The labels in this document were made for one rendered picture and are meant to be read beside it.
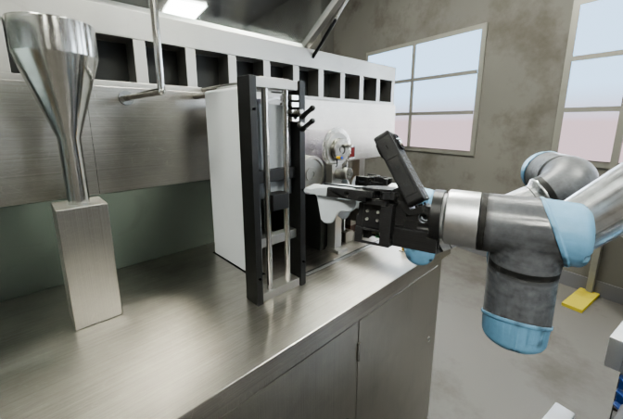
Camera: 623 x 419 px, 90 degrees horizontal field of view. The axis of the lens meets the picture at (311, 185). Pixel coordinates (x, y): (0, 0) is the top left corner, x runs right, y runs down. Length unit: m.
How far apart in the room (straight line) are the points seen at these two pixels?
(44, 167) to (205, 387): 0.69
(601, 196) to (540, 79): 2.83
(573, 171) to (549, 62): 2.48
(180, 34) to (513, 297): 1.08
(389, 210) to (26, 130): 0.89
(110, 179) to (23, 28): 0.45
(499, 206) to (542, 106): 2.92
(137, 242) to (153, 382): 0.55
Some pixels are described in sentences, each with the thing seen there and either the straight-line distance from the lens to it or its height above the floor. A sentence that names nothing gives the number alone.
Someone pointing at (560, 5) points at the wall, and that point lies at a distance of 3.45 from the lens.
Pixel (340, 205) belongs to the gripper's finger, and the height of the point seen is 1.22.
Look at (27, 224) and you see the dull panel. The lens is 1.08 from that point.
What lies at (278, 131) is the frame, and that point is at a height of 1.32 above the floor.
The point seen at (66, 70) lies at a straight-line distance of 0.78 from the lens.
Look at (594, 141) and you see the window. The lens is 3.21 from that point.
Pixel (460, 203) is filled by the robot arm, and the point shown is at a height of 1.24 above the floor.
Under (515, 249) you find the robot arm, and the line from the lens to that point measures 0.44.
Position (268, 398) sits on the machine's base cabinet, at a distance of 0.78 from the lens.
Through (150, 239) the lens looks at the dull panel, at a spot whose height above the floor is 0.97.
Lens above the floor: 1.34
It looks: 12 degrees down
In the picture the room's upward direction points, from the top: straight up
